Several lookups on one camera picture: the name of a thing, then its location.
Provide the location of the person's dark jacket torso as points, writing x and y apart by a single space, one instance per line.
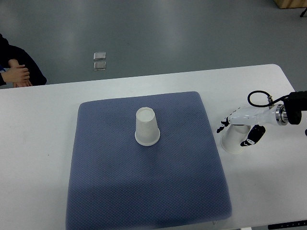
4 44

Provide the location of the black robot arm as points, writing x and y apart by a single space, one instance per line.
291 110

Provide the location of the black table control panel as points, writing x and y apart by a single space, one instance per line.
293 224

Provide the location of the lower metal floor plate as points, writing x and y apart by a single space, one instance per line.
99 65

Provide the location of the metal floor plate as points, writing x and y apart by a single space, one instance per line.
99 55
99 65

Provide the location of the upper metal floor plate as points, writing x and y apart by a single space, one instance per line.
99 55

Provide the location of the person's upper hand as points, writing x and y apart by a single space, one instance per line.
16 74

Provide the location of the person's bare forearm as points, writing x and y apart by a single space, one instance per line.
13 63

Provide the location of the white paper cup on mat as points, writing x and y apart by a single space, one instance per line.
147 132

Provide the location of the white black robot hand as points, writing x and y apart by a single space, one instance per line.
254 117

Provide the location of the blue-grey textured mat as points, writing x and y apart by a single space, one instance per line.
118 184

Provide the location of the black tripod leg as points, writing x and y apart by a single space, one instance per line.
303 13

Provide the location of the person's lower hand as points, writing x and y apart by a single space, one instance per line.
25 83

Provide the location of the white paper cup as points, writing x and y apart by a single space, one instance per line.
233 137
147 132

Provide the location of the wooden box in corner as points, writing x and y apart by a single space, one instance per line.
291 4

